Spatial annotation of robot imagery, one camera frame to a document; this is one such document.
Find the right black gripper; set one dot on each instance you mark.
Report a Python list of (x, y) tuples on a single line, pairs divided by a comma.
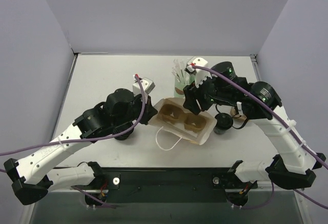
[(196, 97)]

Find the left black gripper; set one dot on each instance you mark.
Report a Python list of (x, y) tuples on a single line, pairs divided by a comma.
[(146, 109)]

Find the brown paper bag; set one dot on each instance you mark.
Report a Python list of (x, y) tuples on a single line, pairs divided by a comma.
[(172, 117)]

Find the black coffee cup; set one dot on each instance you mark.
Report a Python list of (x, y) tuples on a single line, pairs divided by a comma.
[(224, 122)]

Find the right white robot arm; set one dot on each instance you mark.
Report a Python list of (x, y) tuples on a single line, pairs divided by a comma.
[(294, 165)]

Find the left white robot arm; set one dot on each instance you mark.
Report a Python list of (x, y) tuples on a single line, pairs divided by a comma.
[(34, 176)]

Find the green straw holder cup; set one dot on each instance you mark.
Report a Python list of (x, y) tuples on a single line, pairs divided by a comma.
[(179, 86)]

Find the brown pulp cup carrier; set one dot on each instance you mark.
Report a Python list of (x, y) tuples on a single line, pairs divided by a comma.
[(236, 116)]

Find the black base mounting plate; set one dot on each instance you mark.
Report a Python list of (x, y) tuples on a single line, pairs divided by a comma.
[(168, 185)]

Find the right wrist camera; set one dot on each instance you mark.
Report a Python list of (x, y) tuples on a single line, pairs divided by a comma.
[(200, 75)]

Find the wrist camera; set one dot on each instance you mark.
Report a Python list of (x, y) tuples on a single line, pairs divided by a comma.
[(146, 84), (200, 75)]

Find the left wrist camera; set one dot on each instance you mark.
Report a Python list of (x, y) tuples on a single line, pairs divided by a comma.
[(146, 84)]

